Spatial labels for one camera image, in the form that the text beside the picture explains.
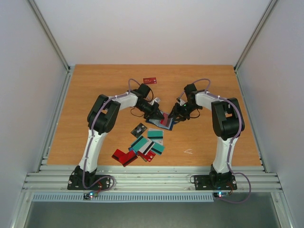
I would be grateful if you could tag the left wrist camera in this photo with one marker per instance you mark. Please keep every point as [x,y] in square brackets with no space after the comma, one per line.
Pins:
[155,100]

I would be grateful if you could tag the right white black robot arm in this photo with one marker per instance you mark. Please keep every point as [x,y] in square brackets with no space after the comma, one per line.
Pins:
[227,123]

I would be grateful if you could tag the right aluminium corner post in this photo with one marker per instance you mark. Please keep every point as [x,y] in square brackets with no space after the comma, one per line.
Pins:
[257,30]

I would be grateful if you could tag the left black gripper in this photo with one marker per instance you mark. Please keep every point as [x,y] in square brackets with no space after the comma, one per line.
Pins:
[156,113]

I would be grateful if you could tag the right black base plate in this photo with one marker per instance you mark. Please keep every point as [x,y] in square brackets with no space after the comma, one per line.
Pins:
[204,182]

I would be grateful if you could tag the left circuit board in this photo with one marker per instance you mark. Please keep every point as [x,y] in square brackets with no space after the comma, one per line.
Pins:
[90,195]

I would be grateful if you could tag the lone red card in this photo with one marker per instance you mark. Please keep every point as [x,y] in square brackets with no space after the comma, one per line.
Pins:
[149,80]

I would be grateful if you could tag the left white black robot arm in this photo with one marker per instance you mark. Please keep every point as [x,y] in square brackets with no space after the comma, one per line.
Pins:
[101,120]

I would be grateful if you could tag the right circuit board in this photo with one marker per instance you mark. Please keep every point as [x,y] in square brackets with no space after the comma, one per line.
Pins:
[221,194]

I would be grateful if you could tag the red card with chip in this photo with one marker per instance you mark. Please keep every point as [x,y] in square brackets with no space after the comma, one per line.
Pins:
[148,156]

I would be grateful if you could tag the navy blue card holder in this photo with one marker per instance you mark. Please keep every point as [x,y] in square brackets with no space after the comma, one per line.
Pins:
[157,123]

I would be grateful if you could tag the aluminium rail frame front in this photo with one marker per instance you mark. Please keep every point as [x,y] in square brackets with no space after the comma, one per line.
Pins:
[151,178]

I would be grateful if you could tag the circuit board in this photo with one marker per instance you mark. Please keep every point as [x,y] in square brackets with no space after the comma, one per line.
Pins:
[221,194]
[90,195]

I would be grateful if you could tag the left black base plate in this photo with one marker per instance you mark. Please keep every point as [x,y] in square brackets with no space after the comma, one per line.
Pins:
[96,182]

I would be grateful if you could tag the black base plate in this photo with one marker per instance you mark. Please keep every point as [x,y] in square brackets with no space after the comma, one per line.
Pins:
[204,182]
[96,182]

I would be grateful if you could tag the grey slotted cable duct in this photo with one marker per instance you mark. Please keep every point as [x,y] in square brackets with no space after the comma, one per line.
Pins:
[124,197]

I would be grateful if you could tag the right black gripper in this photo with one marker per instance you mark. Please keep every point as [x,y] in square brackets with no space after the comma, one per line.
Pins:
[178,112]

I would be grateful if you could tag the left aluminium corner post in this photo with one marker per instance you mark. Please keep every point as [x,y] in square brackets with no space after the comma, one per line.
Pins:
[38,14]

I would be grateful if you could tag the teal card left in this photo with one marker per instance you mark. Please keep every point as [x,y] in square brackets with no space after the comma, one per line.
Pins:
[139,143]

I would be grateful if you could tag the teal card right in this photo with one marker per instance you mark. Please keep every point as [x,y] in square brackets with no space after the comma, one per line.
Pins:
[155,134]

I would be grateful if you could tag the white card under teal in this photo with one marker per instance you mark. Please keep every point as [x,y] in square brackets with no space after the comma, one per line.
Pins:
[147,146]

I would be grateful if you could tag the teal card middle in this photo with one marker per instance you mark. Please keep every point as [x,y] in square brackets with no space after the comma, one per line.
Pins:
[157,148]

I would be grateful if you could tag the aluminium corner post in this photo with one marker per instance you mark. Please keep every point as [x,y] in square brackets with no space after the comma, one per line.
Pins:
[257,30]
[38,14]

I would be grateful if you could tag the red card bottom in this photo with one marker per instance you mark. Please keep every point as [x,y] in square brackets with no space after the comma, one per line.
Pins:
[124,158]

